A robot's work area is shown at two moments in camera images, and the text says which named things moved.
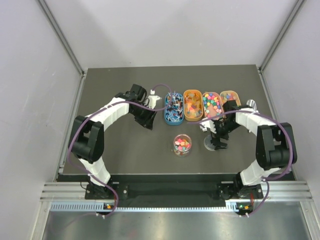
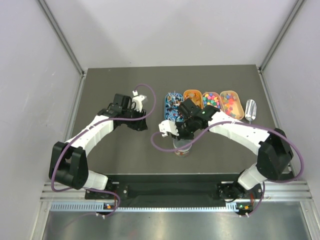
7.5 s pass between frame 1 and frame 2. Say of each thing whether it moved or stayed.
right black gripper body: moved
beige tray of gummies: stayed
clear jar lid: moved
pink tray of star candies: stayed
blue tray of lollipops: stayed
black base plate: stayed
